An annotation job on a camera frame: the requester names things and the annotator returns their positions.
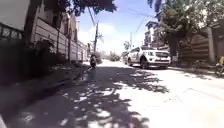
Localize pale multi-storey building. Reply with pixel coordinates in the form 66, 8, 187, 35
0, 0, 81, 44

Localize overhead wires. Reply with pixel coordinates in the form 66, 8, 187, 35
87, 6, 158, 44

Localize pale slatted boundary wall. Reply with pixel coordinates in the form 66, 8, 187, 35
31, 16, 89, 63

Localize grey concrete road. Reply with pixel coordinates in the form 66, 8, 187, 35
0, 59, 224, 128

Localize motorcycle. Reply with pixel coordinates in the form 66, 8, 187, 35
89, 58, 98, 70

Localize grey concrete pavement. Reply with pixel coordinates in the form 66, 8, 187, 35
0, 63, 91, 114

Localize white tall building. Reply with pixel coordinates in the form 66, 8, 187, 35
143, 20, 162, 50

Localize dark bush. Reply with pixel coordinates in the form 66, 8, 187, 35
31, 39, 69, 69

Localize person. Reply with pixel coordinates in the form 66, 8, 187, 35
89, 53, 97, 63

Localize white car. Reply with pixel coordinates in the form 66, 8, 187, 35
126, 45, 172, 70

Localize overhanging leafy tree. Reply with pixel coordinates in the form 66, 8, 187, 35
43, 0, 118, 17

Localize brown slatted wall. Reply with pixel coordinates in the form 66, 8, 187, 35
179, 23, 224, 66

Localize dark utility pole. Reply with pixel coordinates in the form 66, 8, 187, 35
93, 22, 100, 54

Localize large roadside tree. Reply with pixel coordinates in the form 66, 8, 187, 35
148, 0, 224, 65

